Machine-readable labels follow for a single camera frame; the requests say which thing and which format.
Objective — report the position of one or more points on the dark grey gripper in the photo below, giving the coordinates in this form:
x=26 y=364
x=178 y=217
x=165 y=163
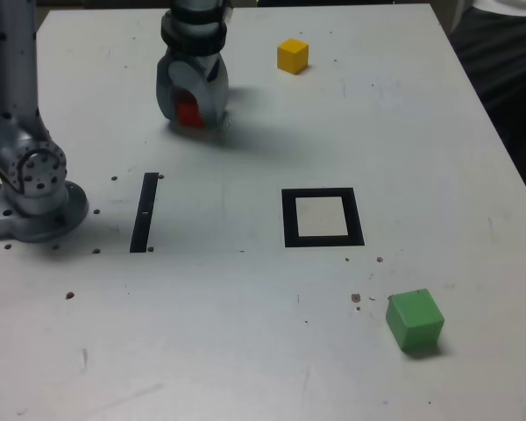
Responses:
x=193 y=57

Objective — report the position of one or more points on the red cube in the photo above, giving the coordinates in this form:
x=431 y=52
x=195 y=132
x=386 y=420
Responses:
x=189 y=114

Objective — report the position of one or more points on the yellow cube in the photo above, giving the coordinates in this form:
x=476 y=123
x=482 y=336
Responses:
x=293 y=54

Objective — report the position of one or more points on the green cube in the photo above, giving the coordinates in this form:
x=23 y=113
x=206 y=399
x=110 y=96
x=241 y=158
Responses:
x=414 y=320

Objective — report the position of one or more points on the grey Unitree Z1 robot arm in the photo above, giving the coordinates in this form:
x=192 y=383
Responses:
x=15 y=66

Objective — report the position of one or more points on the black tape square outline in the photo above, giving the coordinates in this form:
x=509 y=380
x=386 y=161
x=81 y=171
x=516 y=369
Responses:
x=289 y=219

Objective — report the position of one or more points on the black tape strip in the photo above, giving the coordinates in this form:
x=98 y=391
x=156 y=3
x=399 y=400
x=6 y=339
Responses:
x=142 y=219

